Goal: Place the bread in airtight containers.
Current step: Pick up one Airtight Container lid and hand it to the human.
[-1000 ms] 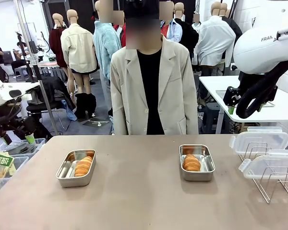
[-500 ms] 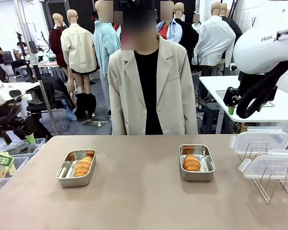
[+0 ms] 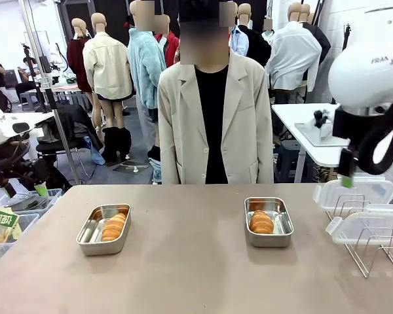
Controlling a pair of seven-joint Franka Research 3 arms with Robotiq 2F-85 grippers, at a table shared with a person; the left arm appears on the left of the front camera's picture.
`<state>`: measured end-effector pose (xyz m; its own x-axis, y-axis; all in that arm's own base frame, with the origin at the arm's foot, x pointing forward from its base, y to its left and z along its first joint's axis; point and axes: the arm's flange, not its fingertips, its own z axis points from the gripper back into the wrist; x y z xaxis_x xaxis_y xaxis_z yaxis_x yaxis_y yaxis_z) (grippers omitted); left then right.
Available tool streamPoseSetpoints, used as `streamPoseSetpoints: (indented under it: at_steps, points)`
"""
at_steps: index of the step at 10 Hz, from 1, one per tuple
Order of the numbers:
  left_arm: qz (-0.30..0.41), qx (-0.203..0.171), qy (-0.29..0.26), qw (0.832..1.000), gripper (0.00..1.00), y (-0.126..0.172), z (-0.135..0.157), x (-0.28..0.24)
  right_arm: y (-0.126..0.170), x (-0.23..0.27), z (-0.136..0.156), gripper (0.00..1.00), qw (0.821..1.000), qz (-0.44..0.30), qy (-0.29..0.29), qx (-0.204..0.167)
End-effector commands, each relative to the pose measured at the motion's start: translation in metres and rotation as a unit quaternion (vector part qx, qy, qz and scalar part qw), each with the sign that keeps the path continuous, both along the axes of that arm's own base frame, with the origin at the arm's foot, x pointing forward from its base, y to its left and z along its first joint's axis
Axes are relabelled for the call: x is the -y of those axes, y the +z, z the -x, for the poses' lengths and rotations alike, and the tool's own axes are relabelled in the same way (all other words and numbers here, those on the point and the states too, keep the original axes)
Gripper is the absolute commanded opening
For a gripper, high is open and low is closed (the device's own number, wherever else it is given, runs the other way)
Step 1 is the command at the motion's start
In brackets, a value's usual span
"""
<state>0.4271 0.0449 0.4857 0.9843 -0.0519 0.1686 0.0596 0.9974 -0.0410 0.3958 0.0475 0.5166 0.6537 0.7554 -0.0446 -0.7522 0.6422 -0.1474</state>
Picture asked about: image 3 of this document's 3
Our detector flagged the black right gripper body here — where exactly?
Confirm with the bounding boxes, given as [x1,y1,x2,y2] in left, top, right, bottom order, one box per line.
[333,107,361,150]

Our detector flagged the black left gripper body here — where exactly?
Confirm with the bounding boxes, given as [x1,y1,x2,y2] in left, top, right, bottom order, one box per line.
[0,152,27,187]

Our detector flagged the clear plastic clip lid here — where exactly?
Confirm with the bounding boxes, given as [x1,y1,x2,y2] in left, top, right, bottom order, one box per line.
[326,204,393,245]
[313,179,393,213]

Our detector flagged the rectangular steel container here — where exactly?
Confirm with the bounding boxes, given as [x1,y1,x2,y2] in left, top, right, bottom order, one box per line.
[244,196,295,249]
[75,203,132,256]

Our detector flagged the golden croissant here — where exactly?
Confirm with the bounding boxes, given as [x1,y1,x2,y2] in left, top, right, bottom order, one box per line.
[101,212,127,242]
[249,209,275,235]

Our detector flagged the person left forearm beige sleeve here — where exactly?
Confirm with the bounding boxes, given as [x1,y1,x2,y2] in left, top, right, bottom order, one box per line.
[257,130,275,184]

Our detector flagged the person right forearm beige sleeve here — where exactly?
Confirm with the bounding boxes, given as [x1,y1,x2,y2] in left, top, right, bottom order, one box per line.
[157,130,179,185]

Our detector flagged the gray stand with black clamp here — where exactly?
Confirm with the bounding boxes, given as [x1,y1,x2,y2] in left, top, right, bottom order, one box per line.
[294,109,352,147]

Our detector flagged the clear plastic storage bin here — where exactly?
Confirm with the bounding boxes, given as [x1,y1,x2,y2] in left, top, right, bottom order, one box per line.
[0,211,41,270]
[6,188,64,217]

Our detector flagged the green snack bag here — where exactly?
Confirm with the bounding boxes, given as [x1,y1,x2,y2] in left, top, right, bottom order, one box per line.
[0,206,21,245]

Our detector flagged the dark stool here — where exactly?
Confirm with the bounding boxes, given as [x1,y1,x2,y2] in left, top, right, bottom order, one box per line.
[274,140,316,184]

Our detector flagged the black chair with jacket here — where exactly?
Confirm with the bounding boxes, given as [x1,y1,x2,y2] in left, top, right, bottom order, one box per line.
[35,103,103,186]

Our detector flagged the black boots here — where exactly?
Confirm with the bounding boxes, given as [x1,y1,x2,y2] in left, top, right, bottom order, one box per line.
[101,126,132,163]

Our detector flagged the seated person in background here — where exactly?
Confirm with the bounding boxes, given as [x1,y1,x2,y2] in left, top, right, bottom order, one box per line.
[14,57,41,103]

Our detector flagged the mannequin in black jacket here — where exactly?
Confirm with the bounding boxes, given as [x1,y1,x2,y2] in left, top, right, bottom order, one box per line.
[301,3,331,66]

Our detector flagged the mannequin in white shirt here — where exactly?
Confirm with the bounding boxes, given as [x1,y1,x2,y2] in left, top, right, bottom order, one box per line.
[265,1,323,93]

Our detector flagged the black tripod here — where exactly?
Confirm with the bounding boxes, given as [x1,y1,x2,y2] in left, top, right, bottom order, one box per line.
[342,23,352,52]

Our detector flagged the mannequin in dark red sweater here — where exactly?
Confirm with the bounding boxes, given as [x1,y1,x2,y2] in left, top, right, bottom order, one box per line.
[66,18,93,96]

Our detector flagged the mannequin in black coat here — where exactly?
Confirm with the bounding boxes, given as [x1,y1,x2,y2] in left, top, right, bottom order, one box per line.
[237,3,272,66]

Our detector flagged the mannequin in cream jacket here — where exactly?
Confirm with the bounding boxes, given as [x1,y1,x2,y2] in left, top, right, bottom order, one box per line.
[82,12,136,138]

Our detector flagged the mannequin in light blue fleece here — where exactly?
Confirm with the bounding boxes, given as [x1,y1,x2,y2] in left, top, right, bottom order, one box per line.
[126,0,168,131]

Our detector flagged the person in beige blazer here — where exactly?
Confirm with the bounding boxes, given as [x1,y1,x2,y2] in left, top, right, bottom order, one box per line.
[157,0,275,185]

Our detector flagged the mannequin in red jacket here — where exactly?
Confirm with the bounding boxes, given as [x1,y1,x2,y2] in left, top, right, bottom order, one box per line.
[153,14,180,70]

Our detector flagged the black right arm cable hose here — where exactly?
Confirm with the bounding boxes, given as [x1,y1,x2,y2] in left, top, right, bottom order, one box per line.
[356,96,393,177]

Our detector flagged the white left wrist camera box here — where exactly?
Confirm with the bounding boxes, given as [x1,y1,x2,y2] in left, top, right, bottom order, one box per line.
[1,119,44,140]

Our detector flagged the flat mannequin base plate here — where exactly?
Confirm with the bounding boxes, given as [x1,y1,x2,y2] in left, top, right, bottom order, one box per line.
[113,162,150,175]

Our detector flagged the metal wire lid rack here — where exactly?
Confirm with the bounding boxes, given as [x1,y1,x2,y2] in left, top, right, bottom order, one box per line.
[326,194,393,279]

